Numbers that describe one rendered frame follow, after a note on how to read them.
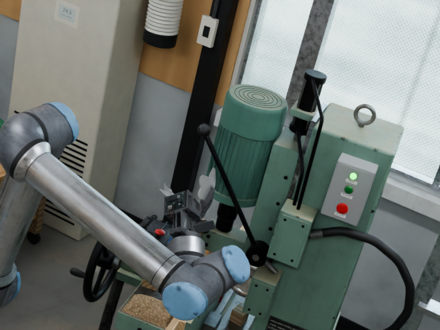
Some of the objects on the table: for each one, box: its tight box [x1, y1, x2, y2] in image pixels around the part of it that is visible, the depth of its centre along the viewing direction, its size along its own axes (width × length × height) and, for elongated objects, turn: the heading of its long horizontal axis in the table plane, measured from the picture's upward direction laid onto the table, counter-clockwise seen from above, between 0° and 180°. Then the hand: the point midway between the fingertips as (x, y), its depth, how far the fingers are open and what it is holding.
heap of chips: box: [121, 294, 174, 329], centre depth 229 cm, size 9×14×4 cm, turn 48°
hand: (190, 176), depth 216 cm, fingers open, 14 cm apart
